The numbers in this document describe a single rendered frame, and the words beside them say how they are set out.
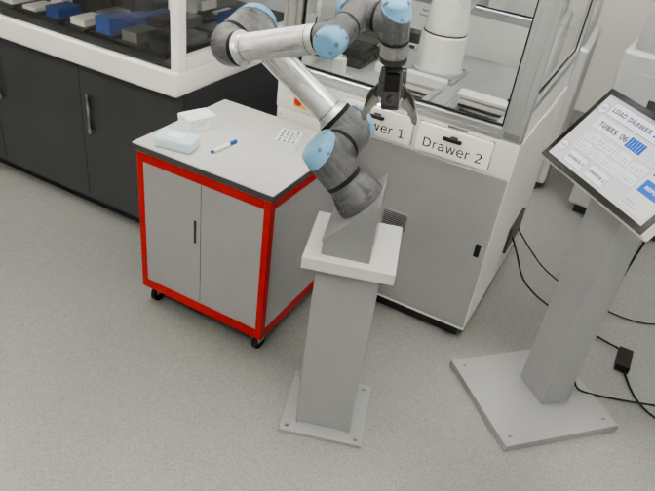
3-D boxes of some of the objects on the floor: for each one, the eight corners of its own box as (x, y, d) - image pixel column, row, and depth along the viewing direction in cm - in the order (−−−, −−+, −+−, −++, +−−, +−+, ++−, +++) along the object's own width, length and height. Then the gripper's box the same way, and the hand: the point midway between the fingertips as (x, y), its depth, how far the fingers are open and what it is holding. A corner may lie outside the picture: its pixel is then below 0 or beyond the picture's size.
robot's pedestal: (360, 449, 230) (399, 278, 188) (278, 431, 232) (297, 258, 190) (369, 388, 255) (405, 225, 213) (295, 372, 257) (316, 208, 215)
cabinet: (461, 343, 284) (512, 182, 240) (263, 259, 319) (276, 105, 275) (517, 246, 357) (562, 109, 312) (350, 186, 391) (371, 56, 347)
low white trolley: (259, 359, 261) (273, 196, 219) (139, 301, 282) (131, 141, 240) (327, 288, 305) (350, 140, 263) (219, 243, 326) (224, 98, 284)
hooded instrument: (177, 258, 311) (173, -184, 213) (-79, 142, 374) (-174, -241, 275) (304, 169, 403) (341, -169, 304) (81, 89, 466) (53, -213, 367)
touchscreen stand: (503, 451, 237) (601, 213, 180) (449, 364, 272) (518, 142, 215) (615, 431, 252) (738, 205, 196) (551, 351, 287) (638, 139, 230)
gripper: (433, 49, 171) (426, 112, 185) (359, 43, 173) (358, 105, 188) (430, 66, 165) (423, 131, 179) (354, 59, 168) (353, 123, 182)
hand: (388, 124), depth 182 cm, fingers open, 14 cm apart
